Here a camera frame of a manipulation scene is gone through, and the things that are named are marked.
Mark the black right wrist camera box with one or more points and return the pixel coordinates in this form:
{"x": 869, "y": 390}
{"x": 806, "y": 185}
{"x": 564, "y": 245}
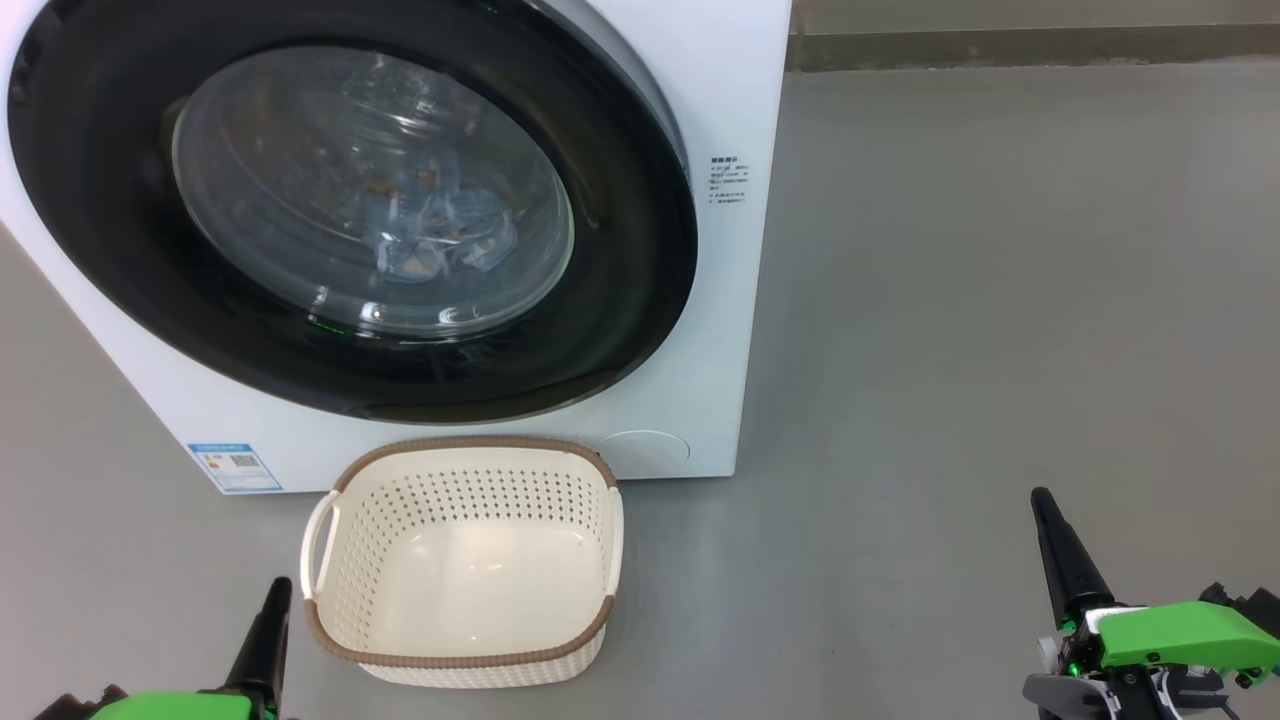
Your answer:
{"x": 1262, "y": 600}

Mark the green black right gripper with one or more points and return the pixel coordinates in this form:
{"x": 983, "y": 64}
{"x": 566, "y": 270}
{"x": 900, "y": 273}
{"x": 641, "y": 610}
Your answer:
{"x": 1180, "y": 635}

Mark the black round glass washer door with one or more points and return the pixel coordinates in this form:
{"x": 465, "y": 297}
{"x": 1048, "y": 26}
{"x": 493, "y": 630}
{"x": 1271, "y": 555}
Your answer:
{"x": 100, "y": 250}

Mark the blue energy label sticker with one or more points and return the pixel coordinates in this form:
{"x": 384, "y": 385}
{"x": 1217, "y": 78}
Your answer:
{"x": 235, "y": 468}

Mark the round white filter cover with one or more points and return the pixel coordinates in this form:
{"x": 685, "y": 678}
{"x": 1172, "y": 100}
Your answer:
{"x": 643, "y": 449}

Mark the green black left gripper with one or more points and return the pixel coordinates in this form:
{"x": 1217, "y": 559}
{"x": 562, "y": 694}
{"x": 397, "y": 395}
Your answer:
{"x": 170, "y": 706}

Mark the white front-load washing machine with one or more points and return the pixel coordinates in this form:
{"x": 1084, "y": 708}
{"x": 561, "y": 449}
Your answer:
{"x": 720, "y": 330}

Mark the cream perforated laundry basket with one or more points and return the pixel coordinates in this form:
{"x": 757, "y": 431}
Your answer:
{"x": 470, "y": 560}

